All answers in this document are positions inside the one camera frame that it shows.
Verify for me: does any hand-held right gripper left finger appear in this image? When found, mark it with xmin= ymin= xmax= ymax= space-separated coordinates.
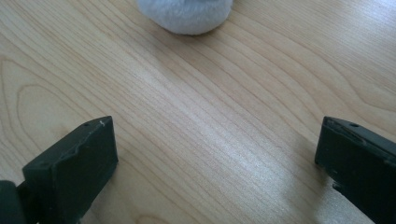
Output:
xmin=17 ymin=115 xmax=120 ymax=224

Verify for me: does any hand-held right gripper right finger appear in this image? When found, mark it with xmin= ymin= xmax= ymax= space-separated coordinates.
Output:
xmin=314 ymin=116 xmax=396 ymax=224

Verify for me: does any white plush toy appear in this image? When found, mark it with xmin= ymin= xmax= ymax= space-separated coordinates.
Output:
xmin=135 ymin=0 xmax=234 ymax=35

